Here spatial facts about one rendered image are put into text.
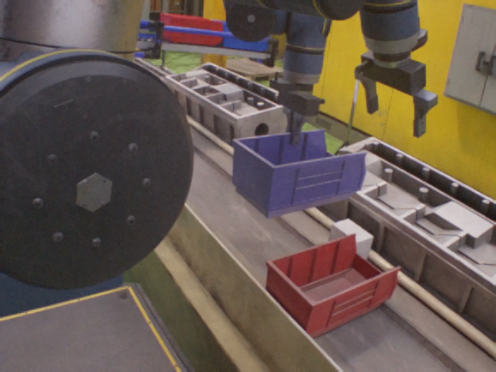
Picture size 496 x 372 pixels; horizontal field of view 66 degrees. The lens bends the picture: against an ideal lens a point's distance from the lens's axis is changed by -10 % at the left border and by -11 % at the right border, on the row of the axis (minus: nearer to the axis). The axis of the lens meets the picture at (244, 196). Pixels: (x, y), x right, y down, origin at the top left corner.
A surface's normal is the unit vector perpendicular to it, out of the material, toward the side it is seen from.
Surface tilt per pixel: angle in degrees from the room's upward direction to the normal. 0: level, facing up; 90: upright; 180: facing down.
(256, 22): 90
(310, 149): 88
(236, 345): 0
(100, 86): 84
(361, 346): 0
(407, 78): 114
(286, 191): 92
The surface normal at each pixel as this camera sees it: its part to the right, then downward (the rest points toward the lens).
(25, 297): 0.53, 0.44
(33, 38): 0.06, 0.38
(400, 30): 0.04, 0.68
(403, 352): 0.09, -0.88
